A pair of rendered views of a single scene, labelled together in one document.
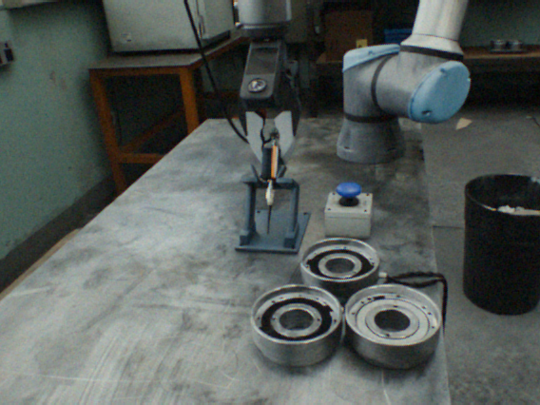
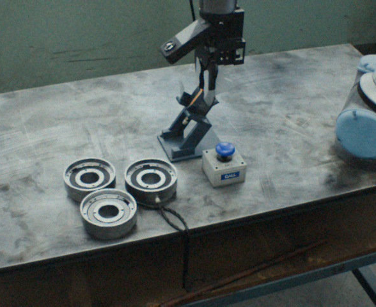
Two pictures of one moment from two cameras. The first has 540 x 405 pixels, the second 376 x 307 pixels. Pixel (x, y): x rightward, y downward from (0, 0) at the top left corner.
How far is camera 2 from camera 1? 100 cm
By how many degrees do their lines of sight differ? 47
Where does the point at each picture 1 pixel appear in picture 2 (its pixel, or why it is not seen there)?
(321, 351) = (73, 195)
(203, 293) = (107, 142)
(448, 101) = (360, 142)
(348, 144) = not seen: hidden behind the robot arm
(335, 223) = (204, 163)
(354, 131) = not seen: hidden behind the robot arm
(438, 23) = not seen: outside the picture
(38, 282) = (80, 86)
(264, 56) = (193, 30)
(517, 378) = not seen: outside the picture
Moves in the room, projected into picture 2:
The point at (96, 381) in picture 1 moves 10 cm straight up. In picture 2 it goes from (28, 139) to (23, 102)
